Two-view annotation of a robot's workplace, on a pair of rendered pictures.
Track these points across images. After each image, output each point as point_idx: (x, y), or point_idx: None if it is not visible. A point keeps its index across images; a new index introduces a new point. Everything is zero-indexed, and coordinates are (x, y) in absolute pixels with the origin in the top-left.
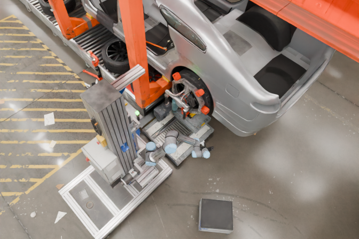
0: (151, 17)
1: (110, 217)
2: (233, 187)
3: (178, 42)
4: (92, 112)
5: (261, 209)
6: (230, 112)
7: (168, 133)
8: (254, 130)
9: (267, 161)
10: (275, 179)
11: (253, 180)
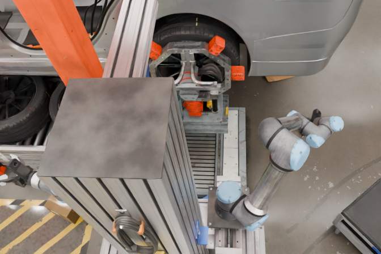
0: (17, 11)
1: None
2: (344, 161)
3: None
4: (114, 202)
5: None
6: (291, 39)
7: (265, 130)
8: (340, 43)
9: (344, 94)
10: (376, 108)
11: (355, 131)
